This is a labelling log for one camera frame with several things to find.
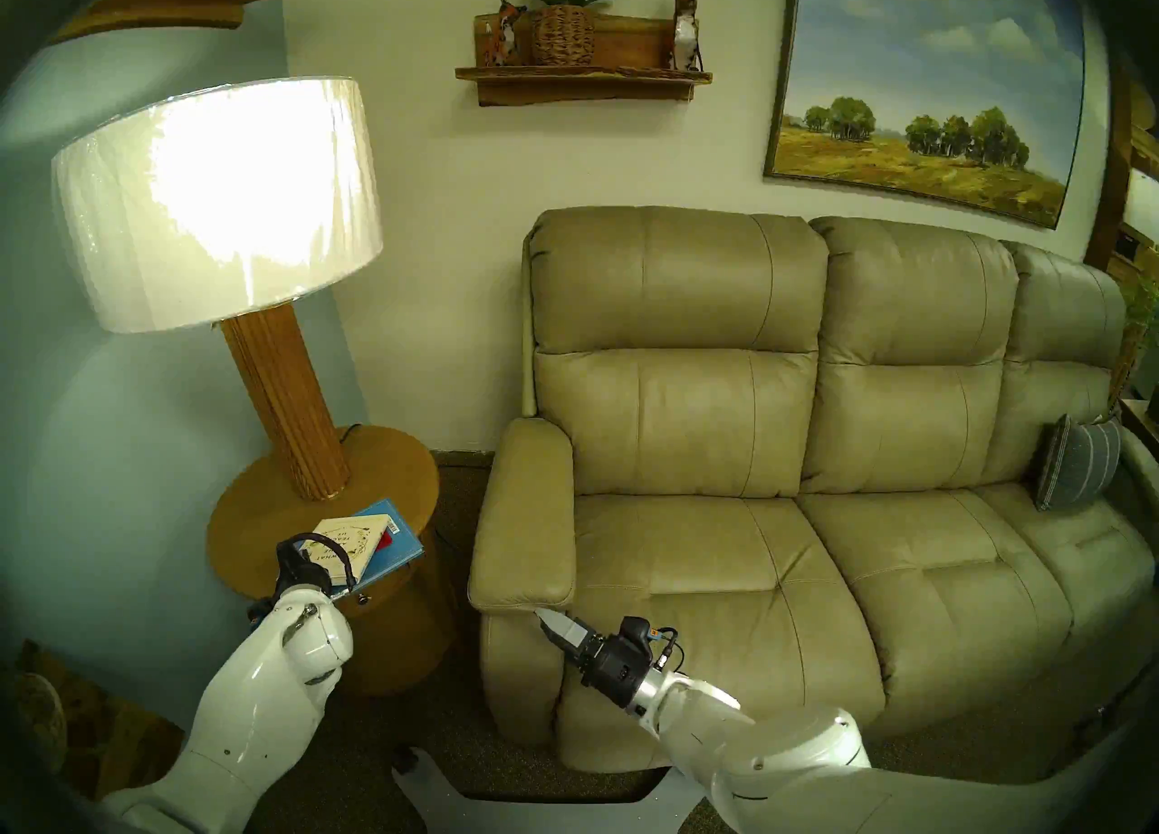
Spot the green plant in woven basket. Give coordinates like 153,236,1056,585
507,0,621,66

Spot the round mottled stone object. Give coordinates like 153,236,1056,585
0,669,69,774

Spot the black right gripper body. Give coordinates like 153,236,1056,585
579,631,657,708

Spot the cream book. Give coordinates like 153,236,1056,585
303,515,392,587

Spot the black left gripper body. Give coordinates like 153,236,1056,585
272,533,338,599

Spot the wooden table lamp white shade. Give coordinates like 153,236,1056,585
52,76,383,503

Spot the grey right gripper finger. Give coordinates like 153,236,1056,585
534,608,588,654

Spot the framed landscape painting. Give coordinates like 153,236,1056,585
763,0,1087,231

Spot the blue book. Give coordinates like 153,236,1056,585
330,499,425,599

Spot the rustic wooden wall shelf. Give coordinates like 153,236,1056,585
455,13,714,107

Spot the grey striped cushion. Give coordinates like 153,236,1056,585
1035,414,1124,513

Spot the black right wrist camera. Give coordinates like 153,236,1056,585
618,617,682,672

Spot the beige leather sofa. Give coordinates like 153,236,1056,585
468,206,1159,774

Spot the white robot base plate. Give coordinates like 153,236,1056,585
391,746,707,834

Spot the wooden cabinet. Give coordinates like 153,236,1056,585
1084,72,1159,299

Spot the round wooden side table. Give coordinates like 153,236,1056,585
206,425,455,695

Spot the leafy potted plant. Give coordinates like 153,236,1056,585
1109,280,1159,421

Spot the rustic wooden crate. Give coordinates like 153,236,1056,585
18,640,187,806

